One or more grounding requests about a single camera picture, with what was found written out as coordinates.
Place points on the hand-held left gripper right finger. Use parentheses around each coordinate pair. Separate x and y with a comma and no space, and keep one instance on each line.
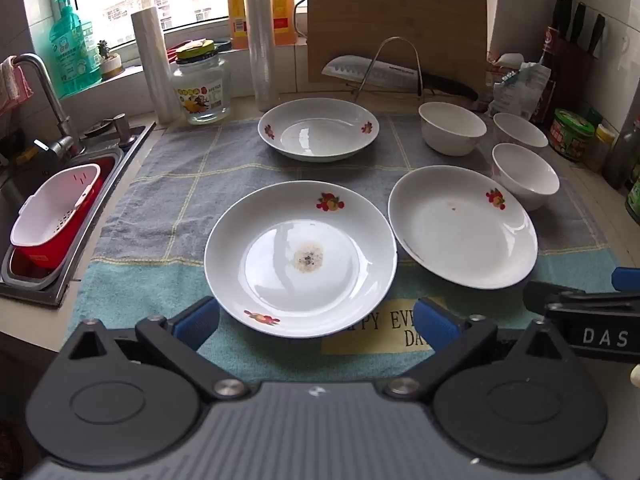
(436,324)

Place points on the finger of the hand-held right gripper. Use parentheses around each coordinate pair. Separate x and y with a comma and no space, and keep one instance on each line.
(627,280)
(575,299)

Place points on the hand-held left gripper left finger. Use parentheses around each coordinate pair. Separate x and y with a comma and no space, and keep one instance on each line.
(195,319)

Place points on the stained white fruit print plate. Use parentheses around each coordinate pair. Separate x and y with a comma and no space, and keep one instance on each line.
(280,292)

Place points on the grey blue checked towel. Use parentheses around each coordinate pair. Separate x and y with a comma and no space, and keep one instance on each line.
(175,200)

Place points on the dark glass bottle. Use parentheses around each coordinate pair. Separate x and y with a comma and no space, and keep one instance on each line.
(625,155)

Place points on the white ceramic bowl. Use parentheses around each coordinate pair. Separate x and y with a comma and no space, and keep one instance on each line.
(520,130)
(450,132)
(525,180)

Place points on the red basin with grey rim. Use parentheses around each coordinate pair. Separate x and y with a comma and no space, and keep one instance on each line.
(85,210)

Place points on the green lid jar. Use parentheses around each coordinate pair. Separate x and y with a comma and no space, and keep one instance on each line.
(571,135)

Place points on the white plastic colander basket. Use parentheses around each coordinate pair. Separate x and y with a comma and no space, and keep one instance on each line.
(45,215)

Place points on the stainless steel sink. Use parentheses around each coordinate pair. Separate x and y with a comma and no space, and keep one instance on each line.
(127,147)

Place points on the steel soap dispenser knob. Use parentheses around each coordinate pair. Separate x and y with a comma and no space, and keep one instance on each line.
(121,129)

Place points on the dark wooden knife block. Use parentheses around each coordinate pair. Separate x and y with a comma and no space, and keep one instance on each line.
(570,80)

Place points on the steel sink strainer plug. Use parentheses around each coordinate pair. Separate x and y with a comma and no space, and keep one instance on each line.
(100,129)

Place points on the white plastic bag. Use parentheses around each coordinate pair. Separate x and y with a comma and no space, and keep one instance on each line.
(520,90)

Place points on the glass jar with yellow lid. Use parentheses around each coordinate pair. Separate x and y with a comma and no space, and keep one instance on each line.
(202,90)

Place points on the short plastic wrap roll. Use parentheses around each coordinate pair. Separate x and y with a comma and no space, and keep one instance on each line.
(155,70)

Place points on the steel kitchen faucet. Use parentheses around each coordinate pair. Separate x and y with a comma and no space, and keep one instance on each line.
(50,95)

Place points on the small potted plant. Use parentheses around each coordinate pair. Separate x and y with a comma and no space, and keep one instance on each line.
(111,65)

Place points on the white blade kitchen knife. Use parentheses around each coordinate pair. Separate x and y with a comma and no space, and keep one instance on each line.
(350,70)

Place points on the dark teal dish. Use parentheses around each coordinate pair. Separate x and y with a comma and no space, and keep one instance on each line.
(222,45)

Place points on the tall plastic wrap roll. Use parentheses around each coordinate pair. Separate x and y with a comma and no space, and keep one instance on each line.
(261,35)

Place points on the green dish soap bottle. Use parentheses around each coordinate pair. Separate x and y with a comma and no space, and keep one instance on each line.
(70,55)

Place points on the pink white dishcloth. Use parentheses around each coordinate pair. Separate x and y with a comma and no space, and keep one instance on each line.
(12,85)

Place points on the orange cooking oil bottle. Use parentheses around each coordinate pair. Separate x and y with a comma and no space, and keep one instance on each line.
(282,15)

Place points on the bamboo cutting board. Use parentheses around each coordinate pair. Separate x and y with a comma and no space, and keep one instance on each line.
(395,5)

